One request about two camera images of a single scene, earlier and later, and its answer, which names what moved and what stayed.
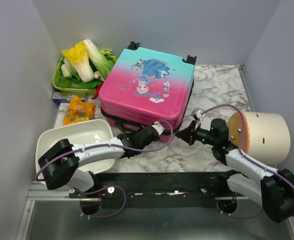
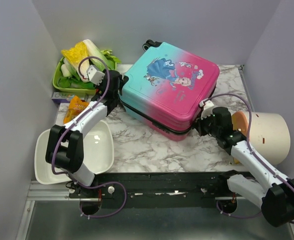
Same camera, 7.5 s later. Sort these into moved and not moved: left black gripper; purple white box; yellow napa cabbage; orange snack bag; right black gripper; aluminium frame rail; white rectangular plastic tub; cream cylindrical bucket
Moved: right black gripper; left black gripper
Not moved: orange snack bag; aluminium frame rail; purple white box; cream cylindrical bucket; yellow napa cabbage; white rectangular plastic tub
